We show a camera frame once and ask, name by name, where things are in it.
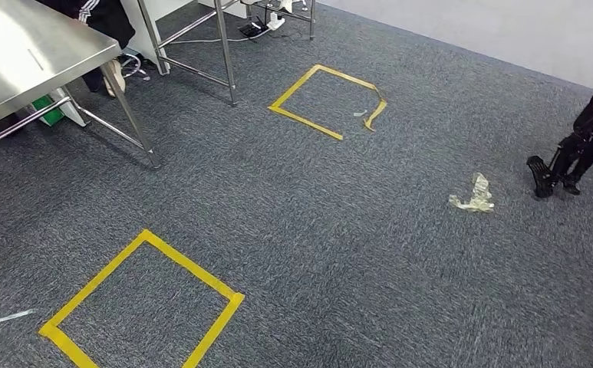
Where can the stainless steel workbench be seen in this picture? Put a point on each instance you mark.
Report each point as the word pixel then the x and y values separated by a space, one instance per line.
pixel 1 76

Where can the torn yellow tape square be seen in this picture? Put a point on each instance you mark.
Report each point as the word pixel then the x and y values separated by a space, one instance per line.
pixel 301 118

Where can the small clear tape scrap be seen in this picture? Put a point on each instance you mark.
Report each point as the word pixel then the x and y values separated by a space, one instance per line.
pixel 360 113

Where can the stainless steel table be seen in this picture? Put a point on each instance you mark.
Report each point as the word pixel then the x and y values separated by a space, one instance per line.
pixel 225 51

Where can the black power adapter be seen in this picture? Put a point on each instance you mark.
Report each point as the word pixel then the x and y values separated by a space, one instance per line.
pixel 253 29

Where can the white power strip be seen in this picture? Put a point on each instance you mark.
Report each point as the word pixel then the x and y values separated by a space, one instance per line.
pixel 276 20

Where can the crumpled clear plastic wrap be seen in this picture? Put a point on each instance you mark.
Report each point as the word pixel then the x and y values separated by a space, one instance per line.
pixel 476 198

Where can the chair wheel base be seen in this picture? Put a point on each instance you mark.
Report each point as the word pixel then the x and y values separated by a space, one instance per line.
pixel 133 66

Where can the green box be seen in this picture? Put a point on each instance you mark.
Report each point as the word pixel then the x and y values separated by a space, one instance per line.
pixel 47 112

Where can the person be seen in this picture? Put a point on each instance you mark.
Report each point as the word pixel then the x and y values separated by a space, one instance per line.
pixel 98 15

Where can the clear tape strip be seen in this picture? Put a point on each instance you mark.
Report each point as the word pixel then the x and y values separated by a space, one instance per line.
pixel 6 318
pixel 36 59

